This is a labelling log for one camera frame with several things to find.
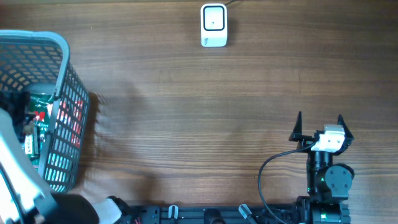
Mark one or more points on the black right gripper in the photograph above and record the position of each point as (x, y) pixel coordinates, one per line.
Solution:
(296, 134)

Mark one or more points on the green 3M glove packet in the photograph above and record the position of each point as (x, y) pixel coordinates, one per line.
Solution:
(41, 106)

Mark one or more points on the red snack stick packet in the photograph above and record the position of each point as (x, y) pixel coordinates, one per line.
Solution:
(71, 114)

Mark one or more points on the green battery pack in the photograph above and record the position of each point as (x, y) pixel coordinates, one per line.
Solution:
(31, 146)

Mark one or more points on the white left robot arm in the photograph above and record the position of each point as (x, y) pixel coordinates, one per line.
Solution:
(25, 195)

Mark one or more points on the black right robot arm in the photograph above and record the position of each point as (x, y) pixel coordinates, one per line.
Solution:
(328, 184)

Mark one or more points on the white barcode scanner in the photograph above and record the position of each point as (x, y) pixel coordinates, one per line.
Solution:
(214, 25)

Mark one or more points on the grey plastic mesh basket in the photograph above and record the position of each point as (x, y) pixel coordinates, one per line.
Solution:
(39, 63)

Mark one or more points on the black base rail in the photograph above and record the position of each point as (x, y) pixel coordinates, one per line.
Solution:
(278, 213)

